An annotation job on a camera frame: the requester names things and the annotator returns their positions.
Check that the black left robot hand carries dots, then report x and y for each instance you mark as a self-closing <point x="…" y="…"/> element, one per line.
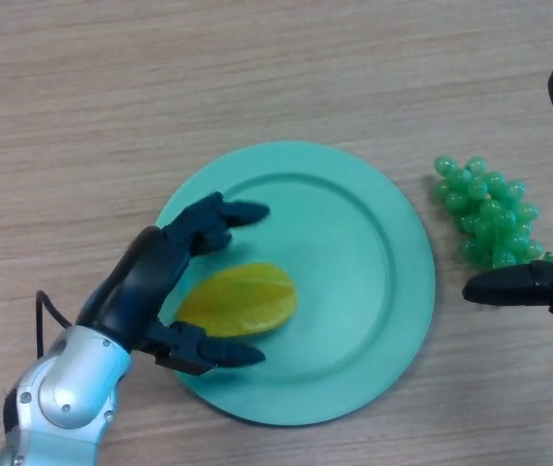
<point x="145" y="281"/>

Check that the green round plate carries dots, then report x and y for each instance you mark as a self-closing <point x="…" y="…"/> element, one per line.
<point x="335" y="291"/>

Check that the green grape bunch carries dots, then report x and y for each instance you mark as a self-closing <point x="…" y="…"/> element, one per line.
<point x="492" y="213"/>

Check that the yellow starfruit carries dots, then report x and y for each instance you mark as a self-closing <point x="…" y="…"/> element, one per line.
<point x="242" y="301"/>

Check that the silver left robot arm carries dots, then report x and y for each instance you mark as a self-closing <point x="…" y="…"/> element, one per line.
<point x="63" y="393"/>

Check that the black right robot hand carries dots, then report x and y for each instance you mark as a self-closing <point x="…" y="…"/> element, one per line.
<point x="538" y="286"/>

